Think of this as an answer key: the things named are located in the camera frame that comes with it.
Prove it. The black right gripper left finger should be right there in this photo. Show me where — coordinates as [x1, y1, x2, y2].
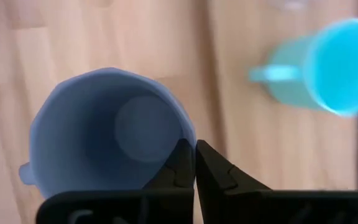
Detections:
[35, 138, 196, 224]

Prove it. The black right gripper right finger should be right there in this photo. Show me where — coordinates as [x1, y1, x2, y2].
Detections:
[195, 139, 358, 224]

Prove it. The teal plastic mug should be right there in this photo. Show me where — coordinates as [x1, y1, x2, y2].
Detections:
[247, 17, 358, 118]

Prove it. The light blue plastic mug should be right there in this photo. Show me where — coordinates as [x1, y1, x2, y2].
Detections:
[18, 67, 198, 200]

